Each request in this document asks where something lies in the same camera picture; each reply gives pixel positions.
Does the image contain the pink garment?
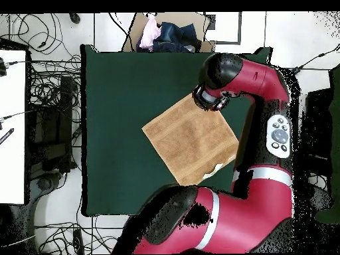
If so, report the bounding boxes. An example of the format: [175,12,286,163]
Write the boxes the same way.
[139,14,162,50]

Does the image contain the black power strip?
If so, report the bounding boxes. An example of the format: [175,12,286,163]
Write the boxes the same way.
[72,228,84,254]

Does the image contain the black furniture frame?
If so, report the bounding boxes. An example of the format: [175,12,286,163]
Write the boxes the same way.
[299,88,333,176]

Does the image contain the orange terry towel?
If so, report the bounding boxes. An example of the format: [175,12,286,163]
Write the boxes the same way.
[141,93,240,187]

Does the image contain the dark green cloth-covered object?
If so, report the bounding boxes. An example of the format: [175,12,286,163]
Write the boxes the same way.
[314,63,340,224]

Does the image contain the dark green tablecloth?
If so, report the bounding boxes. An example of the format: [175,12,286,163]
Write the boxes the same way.
[80,44,273,217]

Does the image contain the cardboard box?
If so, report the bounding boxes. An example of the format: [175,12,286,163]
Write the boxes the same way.
[122,11,217,53]

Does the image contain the black floor stand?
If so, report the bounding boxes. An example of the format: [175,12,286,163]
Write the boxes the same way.
[27,76,74,173]

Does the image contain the grey stand base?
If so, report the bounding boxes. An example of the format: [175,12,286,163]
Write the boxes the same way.
[30,172,63,195]
[307,183,333,213]

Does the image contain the blue jeans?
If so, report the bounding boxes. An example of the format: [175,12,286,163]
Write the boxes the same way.
[136,21,203,53]

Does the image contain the white desk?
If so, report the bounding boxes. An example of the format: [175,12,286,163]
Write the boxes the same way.
[0,48,27,205]

